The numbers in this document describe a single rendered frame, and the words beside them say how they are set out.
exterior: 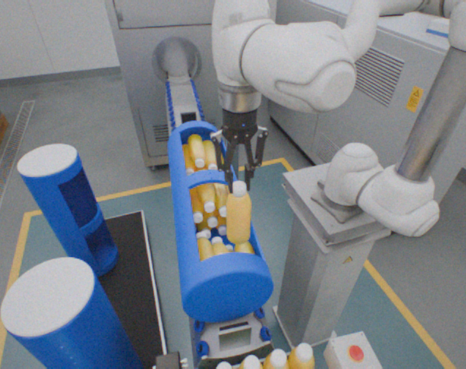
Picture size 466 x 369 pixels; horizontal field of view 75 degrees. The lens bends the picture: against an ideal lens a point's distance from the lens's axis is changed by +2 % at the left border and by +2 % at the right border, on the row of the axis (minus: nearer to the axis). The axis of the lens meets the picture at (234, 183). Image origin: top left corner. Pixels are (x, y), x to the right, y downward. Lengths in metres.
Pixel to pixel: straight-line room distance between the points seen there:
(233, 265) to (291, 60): 0.60
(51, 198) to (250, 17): 1.48
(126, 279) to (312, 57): 2.01
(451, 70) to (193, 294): 0.87
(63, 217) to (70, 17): 4.11
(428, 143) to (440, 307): 1.75
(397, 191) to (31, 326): 1.18
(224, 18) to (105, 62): 5.24
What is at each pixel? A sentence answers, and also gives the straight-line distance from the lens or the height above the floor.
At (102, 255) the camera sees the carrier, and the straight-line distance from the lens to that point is 2.42.
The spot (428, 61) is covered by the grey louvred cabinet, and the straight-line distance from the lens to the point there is 2.14.
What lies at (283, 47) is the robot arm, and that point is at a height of 1.83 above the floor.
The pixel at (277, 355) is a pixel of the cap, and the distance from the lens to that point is 0.92.
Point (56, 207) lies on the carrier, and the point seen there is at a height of 0.82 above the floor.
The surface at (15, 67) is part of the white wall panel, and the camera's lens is 5.95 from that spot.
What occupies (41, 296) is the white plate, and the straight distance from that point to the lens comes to 1.23.
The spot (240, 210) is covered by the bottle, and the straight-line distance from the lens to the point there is 0.80.
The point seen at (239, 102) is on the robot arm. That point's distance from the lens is 0.61.
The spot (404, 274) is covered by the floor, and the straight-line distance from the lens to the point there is 2.64.
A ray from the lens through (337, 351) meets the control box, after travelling 0.96.
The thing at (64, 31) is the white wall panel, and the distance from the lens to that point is 5.68.
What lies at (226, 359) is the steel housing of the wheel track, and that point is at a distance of 1.10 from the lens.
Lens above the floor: 1.96
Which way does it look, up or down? 41 degrees down
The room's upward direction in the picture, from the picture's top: straight up
